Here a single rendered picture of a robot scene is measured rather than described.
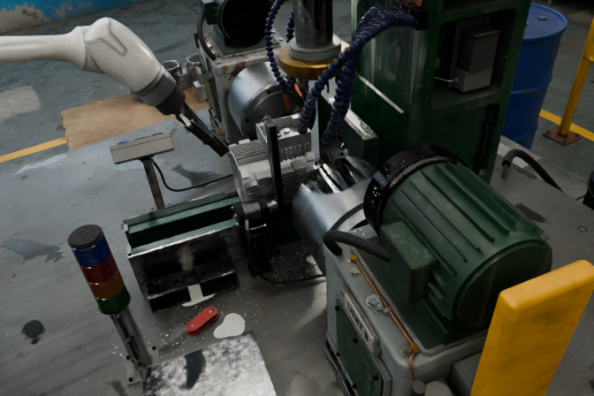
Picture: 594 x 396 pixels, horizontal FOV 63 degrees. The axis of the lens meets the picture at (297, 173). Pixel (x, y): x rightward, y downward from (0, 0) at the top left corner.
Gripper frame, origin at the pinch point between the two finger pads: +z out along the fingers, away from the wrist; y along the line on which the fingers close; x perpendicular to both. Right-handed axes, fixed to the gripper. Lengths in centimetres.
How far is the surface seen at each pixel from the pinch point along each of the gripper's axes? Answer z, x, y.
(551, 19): 117, -155, 76
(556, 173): 133, -96, 13
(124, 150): -8.8, 22.5, 14.7
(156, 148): -3.4, 15.8, 13.7
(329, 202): 4.5, -15.3, -38.6
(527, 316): -9, -28, -86
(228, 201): 16.0, 9.3, -1.8
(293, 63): -10.3, -28.4, -10.4
